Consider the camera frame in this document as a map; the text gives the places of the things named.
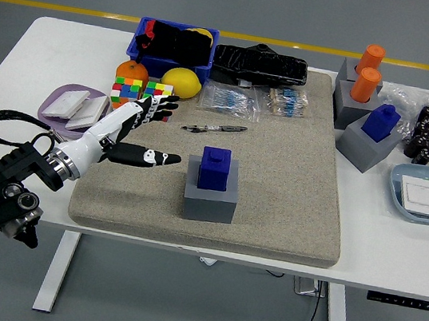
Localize red item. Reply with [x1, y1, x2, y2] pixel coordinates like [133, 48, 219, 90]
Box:
[141, 20, 157, 54]

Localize blue-grey tray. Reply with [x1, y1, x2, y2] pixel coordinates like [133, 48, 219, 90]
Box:
[383, 160, 429, 225]

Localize orange fruit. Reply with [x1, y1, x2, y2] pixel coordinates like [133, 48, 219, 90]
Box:
[114, 59, 152, 89]

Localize black wrapped keyboard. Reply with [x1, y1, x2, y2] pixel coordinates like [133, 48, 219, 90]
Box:
[209, 37, 312, 97]

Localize purple tray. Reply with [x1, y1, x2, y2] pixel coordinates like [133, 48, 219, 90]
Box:
[34, 78, 113, 145]

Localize grey-brown mat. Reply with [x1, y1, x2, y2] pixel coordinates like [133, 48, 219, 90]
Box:
[65, 38, 367, 271]

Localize grey box under table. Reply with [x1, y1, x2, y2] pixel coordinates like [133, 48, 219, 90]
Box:
[291, 276, 329, 299]

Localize blue plastic bin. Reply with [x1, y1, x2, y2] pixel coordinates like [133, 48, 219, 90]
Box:
[123, 14, 221, 87]

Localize clear bag of blue resistors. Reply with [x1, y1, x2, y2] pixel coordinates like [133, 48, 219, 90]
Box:
[196, 80, 264, 125]

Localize black cloth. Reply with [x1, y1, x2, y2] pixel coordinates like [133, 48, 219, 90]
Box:
[133, 17, 216, 67]

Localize white switch panel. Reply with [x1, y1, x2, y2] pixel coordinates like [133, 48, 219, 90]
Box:
[41, 85, 91, 124]
[64, 90, 111, 136]
[395, 174, 429, 217]

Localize orange cylinder seal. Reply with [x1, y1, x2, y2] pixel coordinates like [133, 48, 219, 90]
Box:
[348, 65, 384, 105]
[356, 42, 387, 77]

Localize yellow item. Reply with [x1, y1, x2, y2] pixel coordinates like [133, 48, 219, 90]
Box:
[186, 26, 215, 42]

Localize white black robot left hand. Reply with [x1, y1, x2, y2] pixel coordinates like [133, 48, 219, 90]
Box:
[52, 80, 192, 196]

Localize multicoloured puzzle cube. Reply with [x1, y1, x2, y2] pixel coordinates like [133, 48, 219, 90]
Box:
[108, 75, 146, 115]
[139, 80, 177, 123]

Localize black grey pen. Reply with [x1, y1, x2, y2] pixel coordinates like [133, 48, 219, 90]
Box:
[181, 117, 249, 141]

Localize grey seal holder block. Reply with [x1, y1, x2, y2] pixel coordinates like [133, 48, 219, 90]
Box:
[179, 153, 244, 227]
[332, 108, 406, 180]
[327, 77, 381, 135]
[335, 56, 387, 93]

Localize clear plastic bag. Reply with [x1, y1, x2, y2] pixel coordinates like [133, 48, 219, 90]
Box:
[367, 80, 429, 169]

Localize blue square seal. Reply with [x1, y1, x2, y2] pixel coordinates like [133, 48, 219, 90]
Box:
[359, 101, 403, 147]
[197, 145, 234, 193]

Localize clear bag of taped resistors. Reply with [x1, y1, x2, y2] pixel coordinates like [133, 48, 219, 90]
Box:
[260, 83, 313, 121]

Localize yellow lemon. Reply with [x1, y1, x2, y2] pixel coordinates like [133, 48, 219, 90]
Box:
[158, 65, 205, 102]

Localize black table control panel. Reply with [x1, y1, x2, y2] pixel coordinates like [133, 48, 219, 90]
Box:
[365, 290, 429, 311]

